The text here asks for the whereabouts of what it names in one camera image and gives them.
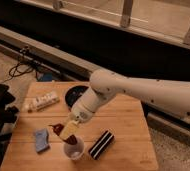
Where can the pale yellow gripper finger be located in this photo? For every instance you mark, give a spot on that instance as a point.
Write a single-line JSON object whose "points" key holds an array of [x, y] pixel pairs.
{"points": [[69, 129]]}

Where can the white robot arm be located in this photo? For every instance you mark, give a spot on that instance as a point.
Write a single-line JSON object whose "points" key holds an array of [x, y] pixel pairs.
{"points": [[172, 97]]}

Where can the white ceramic cup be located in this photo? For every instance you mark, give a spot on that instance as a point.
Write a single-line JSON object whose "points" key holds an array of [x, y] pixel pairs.
{"points": [[74, 152]]}

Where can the dark blue ceramic bowl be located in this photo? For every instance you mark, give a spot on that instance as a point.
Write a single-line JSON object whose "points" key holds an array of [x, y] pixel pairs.
{"points": [[73, 94]]}

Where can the blue sponge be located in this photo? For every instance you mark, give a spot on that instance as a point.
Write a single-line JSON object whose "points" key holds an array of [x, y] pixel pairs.
{"points": [[41, 140]]}

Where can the black white striped box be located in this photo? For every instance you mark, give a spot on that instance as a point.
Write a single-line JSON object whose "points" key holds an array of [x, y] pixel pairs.
{"points": [[101, 144]]}

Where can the blue object on floor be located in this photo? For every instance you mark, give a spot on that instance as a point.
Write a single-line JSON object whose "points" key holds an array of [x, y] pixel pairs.
{"points": [[45, 78]]}

